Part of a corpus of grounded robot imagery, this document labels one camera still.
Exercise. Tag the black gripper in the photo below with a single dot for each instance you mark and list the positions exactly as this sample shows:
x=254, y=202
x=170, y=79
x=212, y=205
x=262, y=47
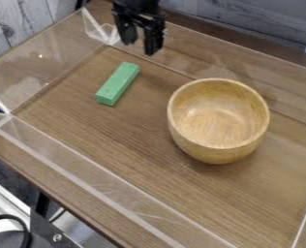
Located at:
x=139, y=13

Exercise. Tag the green rectangular block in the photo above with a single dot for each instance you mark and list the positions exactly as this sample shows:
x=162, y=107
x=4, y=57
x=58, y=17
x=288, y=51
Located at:
x=116, y=84

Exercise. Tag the light wooden bowl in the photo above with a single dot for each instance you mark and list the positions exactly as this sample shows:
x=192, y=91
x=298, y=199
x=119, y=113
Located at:
x=218, y=119

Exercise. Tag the black table leg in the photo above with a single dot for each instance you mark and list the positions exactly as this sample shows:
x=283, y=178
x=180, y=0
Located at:
x=42, y=205

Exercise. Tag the clear acrylic tray wall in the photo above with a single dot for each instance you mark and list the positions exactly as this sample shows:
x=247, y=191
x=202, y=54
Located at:
x=106, y=160

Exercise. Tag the black metal bracket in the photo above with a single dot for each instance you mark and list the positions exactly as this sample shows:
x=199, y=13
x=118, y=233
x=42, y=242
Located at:
x=46, y=236

